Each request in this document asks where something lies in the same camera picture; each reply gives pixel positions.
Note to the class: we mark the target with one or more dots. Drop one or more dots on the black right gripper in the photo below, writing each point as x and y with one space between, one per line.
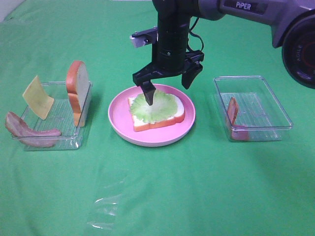
171 56

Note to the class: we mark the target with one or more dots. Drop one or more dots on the green toy lettuce leaf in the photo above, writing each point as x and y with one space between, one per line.
164 106

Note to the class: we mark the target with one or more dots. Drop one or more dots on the toy bread slice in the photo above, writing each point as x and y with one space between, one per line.
77 86
139 125

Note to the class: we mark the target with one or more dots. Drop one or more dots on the toy bacon strip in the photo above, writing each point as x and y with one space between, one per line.
237 132
18 128

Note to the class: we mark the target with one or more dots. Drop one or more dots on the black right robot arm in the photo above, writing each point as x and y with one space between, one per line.
292 24

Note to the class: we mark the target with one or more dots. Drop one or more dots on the pink round plate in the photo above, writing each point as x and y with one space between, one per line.
120 118

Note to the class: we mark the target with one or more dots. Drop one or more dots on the clear right plastic tray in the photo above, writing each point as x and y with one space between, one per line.
260 111

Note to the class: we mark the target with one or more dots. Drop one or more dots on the clear plastic tray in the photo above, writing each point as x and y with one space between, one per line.
260 111
60 117

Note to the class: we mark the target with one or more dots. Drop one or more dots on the green tablecloth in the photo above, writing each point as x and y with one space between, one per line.
202 185

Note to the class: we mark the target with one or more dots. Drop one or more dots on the clear left plastic tray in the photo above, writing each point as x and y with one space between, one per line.
60 117

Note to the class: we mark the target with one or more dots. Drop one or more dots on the yellow toy cheese slice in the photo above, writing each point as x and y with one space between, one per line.
37 98

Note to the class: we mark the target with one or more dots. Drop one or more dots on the clear plastic wrap piece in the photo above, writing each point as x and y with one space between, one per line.
102 215

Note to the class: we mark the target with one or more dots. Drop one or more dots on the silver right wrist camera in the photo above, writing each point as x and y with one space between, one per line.
145 37

